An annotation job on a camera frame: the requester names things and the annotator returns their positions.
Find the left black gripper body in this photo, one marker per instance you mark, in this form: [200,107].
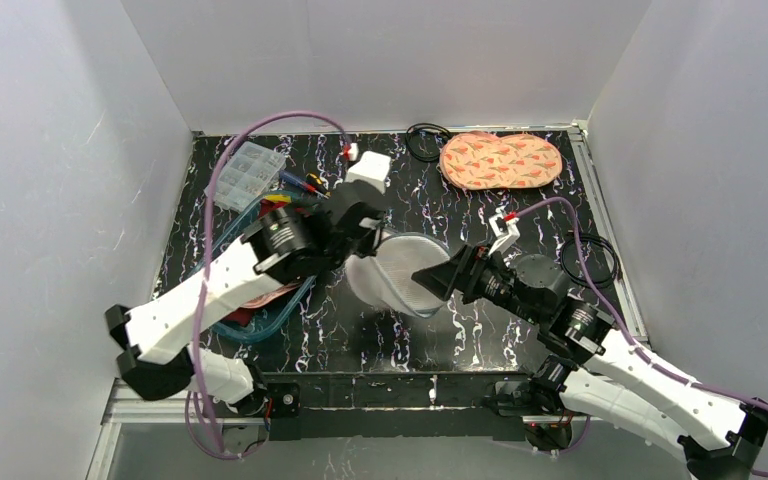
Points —
[363,221]

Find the dark red bra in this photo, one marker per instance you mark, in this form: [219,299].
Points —
[271,208]

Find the aluminium frame rail right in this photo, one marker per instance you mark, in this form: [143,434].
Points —
[578,135]

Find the clear plastic screw organizer box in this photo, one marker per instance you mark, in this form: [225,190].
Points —
[249,173]

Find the blue red handled screwdriver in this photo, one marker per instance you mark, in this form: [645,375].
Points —
[293,180]

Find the yellow handled screwdriver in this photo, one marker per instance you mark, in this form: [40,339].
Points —
[318,184]

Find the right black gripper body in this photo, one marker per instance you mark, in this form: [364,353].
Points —
[462,273]

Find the teal plastic bin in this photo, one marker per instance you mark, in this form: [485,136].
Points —
[272,317]

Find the pink clothes in bin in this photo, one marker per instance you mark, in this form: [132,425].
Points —
[243,315]

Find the white mesh laundry basket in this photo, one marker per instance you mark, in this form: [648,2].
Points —
[384,280]

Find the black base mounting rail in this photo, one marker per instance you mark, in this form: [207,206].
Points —
[384,397]

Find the strawberry print mesh laundry bag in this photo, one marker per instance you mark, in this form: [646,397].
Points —
[483,161]

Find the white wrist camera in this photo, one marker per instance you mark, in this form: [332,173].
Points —
[505,230]
[372,168]

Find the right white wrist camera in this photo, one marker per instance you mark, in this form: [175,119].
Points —
[505,230]

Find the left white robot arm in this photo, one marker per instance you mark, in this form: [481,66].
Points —
[161,353]

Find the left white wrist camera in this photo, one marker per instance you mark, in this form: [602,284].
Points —
[372,168]

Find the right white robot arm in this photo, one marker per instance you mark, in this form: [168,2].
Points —
[593,370]

